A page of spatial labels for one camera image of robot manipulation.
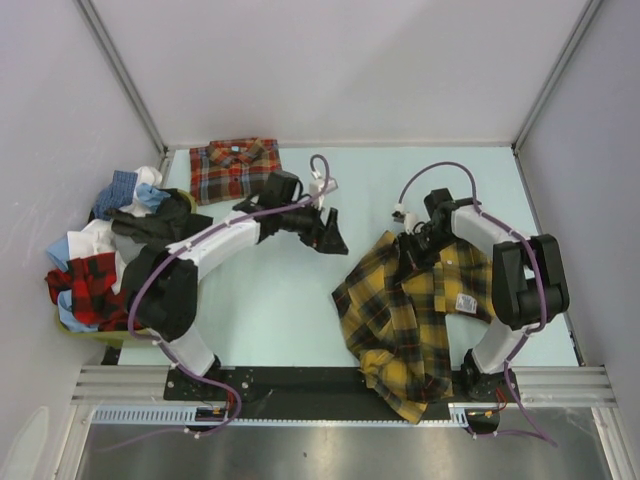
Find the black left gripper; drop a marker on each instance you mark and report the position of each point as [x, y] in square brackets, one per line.
[324, 238]

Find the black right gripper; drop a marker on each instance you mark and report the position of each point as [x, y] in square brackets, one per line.
[410, 259]

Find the yellow plaid long sleeve shirt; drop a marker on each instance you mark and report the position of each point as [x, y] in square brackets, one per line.
[396, 328]

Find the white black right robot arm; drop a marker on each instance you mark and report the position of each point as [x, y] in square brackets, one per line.
[528, 284]

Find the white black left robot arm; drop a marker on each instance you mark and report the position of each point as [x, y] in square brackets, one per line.
[162, 283]

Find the folded red plaid shirt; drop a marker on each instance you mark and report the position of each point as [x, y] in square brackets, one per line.
[226, 170]

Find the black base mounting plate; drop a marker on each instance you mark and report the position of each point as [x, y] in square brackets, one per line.
[316, 394]

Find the light blue shirt in bin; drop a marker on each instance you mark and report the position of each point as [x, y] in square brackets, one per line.
[145, 200]

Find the blue patterned shirt in bin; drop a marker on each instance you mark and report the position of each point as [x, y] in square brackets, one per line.
[119, 193]

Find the white shirt in bin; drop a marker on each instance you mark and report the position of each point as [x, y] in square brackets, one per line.
[97, 237]

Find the red black buffalo plaid shirt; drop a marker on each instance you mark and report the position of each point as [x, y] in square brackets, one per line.
[84, 298]

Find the olive green laundry bin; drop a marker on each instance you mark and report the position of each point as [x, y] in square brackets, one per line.
[59, 258]

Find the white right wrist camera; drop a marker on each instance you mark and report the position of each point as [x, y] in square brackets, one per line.
[408, 219]

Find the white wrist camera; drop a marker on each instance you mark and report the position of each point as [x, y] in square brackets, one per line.
[408, 219]
[321, 185]

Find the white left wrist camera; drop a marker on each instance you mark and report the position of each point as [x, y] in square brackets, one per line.
[321, 185]

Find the white slotted cable duct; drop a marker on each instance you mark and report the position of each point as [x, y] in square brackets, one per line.
[194, 416]

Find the aluminium frame front rail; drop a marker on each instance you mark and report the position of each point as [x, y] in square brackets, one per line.
[537, 386]

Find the aluminium right corner post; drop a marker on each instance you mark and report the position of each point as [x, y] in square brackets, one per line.
[566, 54]

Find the aluminium corner post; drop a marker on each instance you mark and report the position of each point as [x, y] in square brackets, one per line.
[566, 54]
[113, 58]

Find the aluminium left corner post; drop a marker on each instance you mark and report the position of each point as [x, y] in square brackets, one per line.
[113, 58]

